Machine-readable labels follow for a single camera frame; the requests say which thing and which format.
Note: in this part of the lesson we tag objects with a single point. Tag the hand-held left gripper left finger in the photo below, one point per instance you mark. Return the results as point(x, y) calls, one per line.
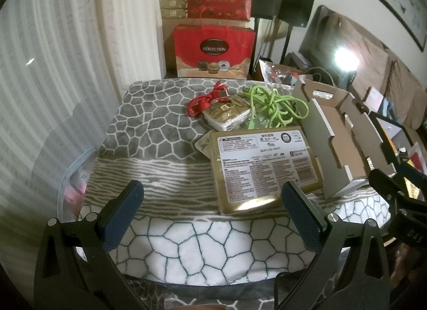
point(121, 218)

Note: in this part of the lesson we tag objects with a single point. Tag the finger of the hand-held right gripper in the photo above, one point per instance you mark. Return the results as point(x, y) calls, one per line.
point(383, 183)
point(412, 169)

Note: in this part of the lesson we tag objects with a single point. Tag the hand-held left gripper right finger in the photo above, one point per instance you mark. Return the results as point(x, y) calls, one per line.
point(300, 220)

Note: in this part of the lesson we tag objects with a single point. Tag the large gold packet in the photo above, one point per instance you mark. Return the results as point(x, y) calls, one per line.
point(267, 163)

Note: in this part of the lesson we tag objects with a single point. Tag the white cardboard carrier box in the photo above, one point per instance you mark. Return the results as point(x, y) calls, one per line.
point(337, 136)

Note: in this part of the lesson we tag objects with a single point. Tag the small gold tissue pack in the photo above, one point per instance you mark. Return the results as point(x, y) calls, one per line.
point(227, 111)

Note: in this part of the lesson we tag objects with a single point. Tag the black plastic bin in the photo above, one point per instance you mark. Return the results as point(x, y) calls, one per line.
point(390, 129)

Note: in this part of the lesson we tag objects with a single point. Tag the clear plastic zip bag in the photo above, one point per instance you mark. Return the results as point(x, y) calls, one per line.
point(71, 190)

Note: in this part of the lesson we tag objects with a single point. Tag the small pink box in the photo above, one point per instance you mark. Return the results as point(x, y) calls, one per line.
point(375, 98)

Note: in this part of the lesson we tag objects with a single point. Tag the pale plastic packet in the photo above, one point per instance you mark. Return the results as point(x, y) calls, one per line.
point(204, 145)

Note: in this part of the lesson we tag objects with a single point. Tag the sofa with brown cover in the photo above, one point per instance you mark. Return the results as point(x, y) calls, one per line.
point(367, 49)

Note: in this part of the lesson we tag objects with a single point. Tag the black power strip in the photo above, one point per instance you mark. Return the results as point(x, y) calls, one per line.
point(345, 58)

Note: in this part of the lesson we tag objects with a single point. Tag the cluttered cardboard box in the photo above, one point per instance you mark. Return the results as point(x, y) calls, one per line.
point(277, 69)

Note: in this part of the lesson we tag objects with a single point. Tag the white curtain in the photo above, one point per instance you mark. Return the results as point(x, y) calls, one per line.
point(66, 63)

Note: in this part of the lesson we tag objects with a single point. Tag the black speaker stand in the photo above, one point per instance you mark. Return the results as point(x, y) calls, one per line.
point(287, 43)
point(257, 39)

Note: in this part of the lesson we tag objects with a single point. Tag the brown cardboard carton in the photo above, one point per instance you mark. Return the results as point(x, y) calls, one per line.
point(168, 46)

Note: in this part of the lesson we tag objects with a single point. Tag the red gift bag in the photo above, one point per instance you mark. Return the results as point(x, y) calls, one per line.
point(213, 63)

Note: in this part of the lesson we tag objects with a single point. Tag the gold flat box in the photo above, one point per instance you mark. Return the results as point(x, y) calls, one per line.
point(173, 3)
point(174, 13)

